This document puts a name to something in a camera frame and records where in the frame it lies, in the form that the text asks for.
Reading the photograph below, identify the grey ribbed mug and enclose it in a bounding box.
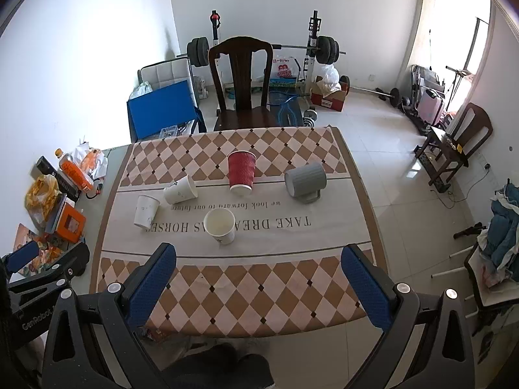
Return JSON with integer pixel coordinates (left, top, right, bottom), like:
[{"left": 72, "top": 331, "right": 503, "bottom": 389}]
[{"left": 284, "top": 162, "right": 327, "bottom": 206}]

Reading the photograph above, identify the orange and white snack packet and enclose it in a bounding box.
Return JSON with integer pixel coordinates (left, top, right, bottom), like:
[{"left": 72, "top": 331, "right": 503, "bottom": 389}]
[{"left": 73, "top": 140, "right": 109, "bottom": 182}]

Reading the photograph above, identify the pink suitcase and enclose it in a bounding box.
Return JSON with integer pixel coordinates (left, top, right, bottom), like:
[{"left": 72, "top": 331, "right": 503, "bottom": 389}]
[{"left": 417, "top": 88, "right": 445, "bottom": 127}]

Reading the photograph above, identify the black box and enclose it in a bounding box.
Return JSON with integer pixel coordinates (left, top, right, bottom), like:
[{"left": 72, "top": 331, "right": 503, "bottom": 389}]
[{"left": 36, "top": 156, "right": 81, "bottom": 203}]

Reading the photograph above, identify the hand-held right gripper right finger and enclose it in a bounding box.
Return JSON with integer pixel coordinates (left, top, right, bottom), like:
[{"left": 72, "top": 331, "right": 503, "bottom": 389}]
[{"left": 341, "top": 244, "right": 476, "bottom": 389}]

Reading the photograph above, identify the barbell on floor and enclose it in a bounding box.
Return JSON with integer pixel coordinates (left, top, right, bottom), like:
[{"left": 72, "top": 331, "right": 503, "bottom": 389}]
[{"left": 348, "top": 85, "right": 403, "bottom": 109}]

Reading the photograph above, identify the barbell with black plates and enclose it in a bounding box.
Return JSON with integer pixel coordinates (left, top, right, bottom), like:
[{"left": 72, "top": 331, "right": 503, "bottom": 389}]
[{"left": 176, "top": 36, "right": 348, "bottom": 68}]

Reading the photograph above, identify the red ribbed paper cup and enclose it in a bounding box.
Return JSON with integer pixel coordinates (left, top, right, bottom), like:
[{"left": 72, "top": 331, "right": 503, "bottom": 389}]
[{"left": 227, "top": 150, "right": 257, "bottom": 193}]

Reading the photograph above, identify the brown checkered tablecloth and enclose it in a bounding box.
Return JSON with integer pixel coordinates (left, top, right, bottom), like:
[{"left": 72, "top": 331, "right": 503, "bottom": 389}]
[{"left": 89, "top": 125, "right": 387, "bottom": 339}]

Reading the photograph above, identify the white padded chair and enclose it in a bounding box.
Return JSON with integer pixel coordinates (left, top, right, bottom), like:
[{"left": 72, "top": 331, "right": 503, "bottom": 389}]
[{"left": 138, "top": 57, "right": 199, "bottom": 108}]

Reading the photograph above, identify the white weight rack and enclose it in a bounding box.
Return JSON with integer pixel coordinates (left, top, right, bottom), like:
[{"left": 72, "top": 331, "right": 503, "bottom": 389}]
[{"left": 208, "top": 9, "right": 326, "bottom": 94}]

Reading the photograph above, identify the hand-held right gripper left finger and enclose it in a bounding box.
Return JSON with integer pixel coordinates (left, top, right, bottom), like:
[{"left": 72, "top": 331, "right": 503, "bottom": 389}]
[{"left": 42, "top": 243, "right": 177, "bottom": 389}]

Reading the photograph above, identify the colourful magazine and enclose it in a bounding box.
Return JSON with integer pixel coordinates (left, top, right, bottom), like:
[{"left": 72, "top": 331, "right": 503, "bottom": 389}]
[{"left": 13, "top": 223, "right": 66, "bottom": 278}]

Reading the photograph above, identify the orange box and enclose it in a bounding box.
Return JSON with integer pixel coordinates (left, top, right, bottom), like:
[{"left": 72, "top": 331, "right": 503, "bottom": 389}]
[{"left": 44, "top": 202, "right": 87, "bottom": 244}]

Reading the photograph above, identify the dark wooden side chair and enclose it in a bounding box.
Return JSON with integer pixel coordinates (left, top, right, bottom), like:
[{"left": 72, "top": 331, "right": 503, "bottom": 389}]
[{"left": 414, "top": 102, "right": 494, "bottom": 194}]

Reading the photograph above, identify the red print plastic bag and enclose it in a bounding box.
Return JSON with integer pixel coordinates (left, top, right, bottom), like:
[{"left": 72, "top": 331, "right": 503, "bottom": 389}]
[{"left": 271, "top": 54, "right": 301, "bottom": 80}]

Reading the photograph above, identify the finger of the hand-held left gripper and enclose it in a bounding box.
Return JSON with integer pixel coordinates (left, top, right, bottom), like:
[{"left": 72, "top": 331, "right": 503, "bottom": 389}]
[
  {"left": 6, "top": 243, "right": 91, "bottom": 297},
  {"left": 0, "top": 240, "right": 41, "bottom": 277}
]

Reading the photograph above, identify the clear plastic box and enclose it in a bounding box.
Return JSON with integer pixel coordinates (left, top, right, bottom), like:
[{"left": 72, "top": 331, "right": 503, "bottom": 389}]
[{"left": 159, "top": 125, "right": 192, "bottom": 139}]

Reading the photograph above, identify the white paper cup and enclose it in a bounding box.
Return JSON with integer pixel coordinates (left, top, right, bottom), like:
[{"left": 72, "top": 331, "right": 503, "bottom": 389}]
[
  {"left": 203, "top": 208, "right": 236, "bottom": 246},
  {"left": 133, "top": 194, "right": 161, "bottom": 230},
  {"left": 163, "top": 175, "right": 198, "bottom": 206}
]

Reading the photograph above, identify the pile of clothes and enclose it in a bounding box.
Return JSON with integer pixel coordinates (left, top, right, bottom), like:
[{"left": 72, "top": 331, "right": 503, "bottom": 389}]
[{"left": 477, "top": 178, "right": 519, "bottom": 280}]

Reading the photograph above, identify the folding exercise machine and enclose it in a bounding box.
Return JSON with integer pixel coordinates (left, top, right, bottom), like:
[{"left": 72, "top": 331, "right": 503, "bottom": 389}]
[{"left": 401, "top": 62, "right": 473, "bottom": 134}]

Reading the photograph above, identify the orange juice bottle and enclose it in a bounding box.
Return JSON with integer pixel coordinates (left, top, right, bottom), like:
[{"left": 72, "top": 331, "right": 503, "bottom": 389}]
[{"left": 55, "top": 148, "right": 95, "bottom": 194}]

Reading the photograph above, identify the chair with white cushion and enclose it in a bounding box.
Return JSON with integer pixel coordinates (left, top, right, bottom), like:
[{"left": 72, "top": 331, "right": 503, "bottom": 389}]
[{"left": 462, "top": 231, "right": 519, "bottom": 321}]

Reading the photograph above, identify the black cable with red plug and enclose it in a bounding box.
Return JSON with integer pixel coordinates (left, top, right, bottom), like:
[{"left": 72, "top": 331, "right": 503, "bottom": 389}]
[{"left": 84, "top": 177, "right": 105, "bottom": 200}]

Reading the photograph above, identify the white plastic bag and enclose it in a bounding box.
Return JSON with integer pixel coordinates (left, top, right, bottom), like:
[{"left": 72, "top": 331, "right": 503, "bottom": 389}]
[{"left": 314, "top": 64, "right": 341, "bottom": 94}]

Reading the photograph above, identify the yellow plastic bag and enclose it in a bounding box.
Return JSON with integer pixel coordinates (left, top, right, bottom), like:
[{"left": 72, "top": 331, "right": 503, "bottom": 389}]
[{"left": 25, "top": 174, "right": 67, "bottom": 232}]

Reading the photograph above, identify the cardboard box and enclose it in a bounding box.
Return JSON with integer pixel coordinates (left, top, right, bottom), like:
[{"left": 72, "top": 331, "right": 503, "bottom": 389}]
[{"left": 310, "top": 81, "right": 350, "bottom": 113}]

